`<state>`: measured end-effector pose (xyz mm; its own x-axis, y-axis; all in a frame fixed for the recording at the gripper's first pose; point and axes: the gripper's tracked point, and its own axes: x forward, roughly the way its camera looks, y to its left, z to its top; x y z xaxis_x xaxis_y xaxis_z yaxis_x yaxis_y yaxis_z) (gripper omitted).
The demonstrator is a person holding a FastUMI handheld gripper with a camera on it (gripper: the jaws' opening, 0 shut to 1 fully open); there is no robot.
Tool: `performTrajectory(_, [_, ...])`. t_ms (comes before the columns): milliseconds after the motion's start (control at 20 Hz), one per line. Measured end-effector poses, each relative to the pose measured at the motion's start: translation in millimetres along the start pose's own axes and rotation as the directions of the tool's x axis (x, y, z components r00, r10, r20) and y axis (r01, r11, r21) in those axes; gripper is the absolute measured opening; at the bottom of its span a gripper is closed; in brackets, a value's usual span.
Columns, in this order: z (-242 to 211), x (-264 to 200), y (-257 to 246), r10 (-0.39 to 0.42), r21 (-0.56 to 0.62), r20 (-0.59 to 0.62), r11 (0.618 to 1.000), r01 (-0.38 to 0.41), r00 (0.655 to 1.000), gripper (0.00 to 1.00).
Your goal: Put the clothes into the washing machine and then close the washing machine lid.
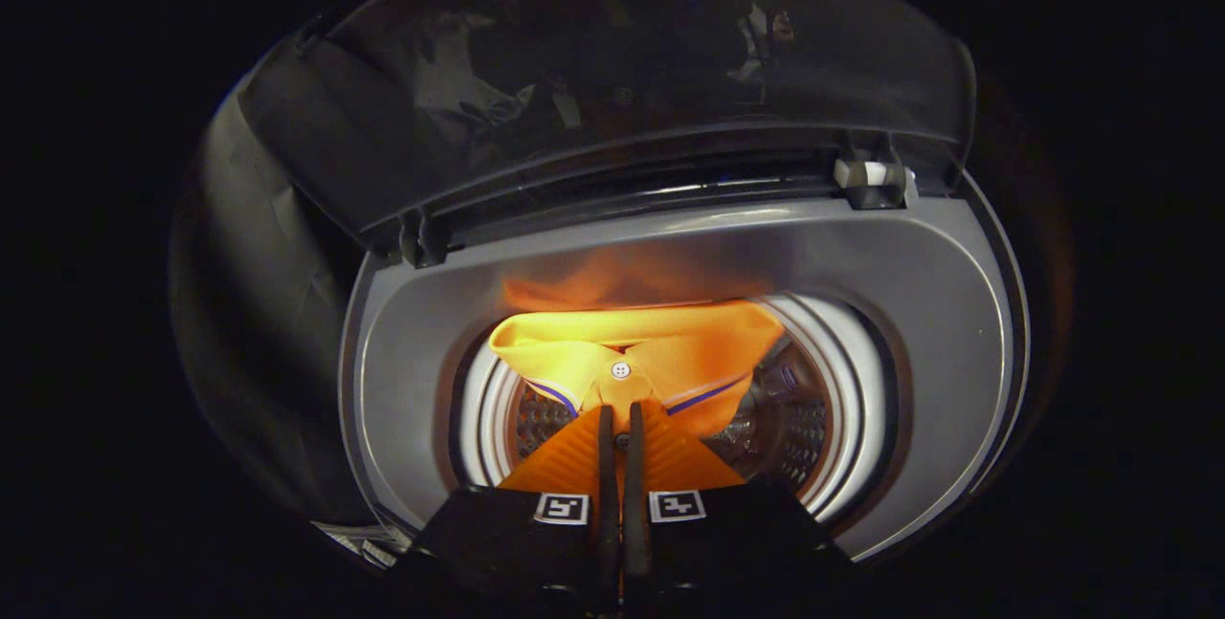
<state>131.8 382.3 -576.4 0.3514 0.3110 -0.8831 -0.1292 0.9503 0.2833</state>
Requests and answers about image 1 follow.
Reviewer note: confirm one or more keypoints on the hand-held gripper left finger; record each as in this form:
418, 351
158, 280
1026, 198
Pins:
605, 504

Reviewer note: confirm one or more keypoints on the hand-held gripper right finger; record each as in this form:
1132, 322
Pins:
636, 504

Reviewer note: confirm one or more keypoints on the yellow polo shirt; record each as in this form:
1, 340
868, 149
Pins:
670, 351

